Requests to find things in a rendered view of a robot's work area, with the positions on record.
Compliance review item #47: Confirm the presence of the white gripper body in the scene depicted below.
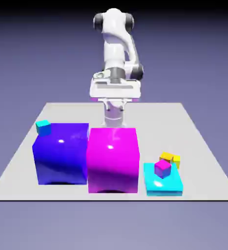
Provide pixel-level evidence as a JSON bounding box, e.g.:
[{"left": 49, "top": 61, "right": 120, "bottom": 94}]
[{"left": 89, "top": 77, "right": 142, "bottom": 103}]

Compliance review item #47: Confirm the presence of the small yellow cube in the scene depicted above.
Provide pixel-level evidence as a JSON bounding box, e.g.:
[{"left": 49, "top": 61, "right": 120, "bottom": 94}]
[
  {"left": 171, "top": 155, "right": 181, "bottom": 170},
  {"left": 159, "top": 151, "right": 174, "bottom": 164}
]

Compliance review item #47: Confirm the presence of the small cyan cube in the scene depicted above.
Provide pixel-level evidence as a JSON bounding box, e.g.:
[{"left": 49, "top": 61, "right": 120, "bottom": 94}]
[{"left": 35, "top": 120, "right": 52, "bottom": 138}]

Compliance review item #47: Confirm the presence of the small magenta cube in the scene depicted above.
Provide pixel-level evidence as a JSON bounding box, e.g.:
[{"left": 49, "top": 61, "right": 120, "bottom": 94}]
[{"left": 154, "top": 159, "right": 172, "bottom": 180}]

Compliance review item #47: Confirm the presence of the large magenta box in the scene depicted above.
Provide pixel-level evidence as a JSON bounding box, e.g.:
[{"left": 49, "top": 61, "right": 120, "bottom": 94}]
[{"left": 86, "top": 127, "right": 141, "bottom": 194}]

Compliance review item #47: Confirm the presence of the large blue box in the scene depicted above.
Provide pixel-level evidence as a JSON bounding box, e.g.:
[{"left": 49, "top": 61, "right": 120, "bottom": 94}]
[{"left": 32, "top": 123, "right": 90, "bottom": 186}]

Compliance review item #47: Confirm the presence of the large cyan box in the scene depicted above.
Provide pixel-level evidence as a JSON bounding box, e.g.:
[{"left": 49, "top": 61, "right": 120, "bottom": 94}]
[{"left": 144, "top": 162, "right": 184, "bottom": 197}]

